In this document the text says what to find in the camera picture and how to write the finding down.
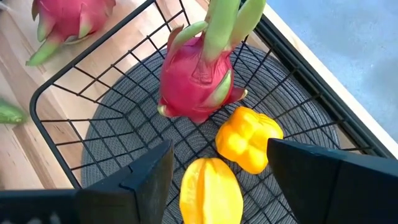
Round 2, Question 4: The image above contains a pink dragon fruit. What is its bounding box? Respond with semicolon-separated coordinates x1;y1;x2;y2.
157;0;267;125
25;0;116;67

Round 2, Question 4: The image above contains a yellow star fruit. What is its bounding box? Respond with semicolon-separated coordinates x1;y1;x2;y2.
179;157;244;224

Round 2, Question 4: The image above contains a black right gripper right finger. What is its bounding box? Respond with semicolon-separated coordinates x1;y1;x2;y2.
266;139;398;224

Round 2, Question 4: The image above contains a black wire basket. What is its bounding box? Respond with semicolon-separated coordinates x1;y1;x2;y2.
29;0;396;224

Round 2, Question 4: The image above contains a green cucumber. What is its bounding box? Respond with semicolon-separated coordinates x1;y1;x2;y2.
0;98;28;125

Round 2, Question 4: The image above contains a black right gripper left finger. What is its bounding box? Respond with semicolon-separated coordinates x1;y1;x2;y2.
76;139;175;224

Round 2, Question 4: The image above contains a yellow bell pepper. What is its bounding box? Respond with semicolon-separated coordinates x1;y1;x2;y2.
215;106;284;175

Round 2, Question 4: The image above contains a round grey woven placemat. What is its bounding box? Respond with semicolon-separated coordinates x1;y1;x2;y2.
80;43;341;224

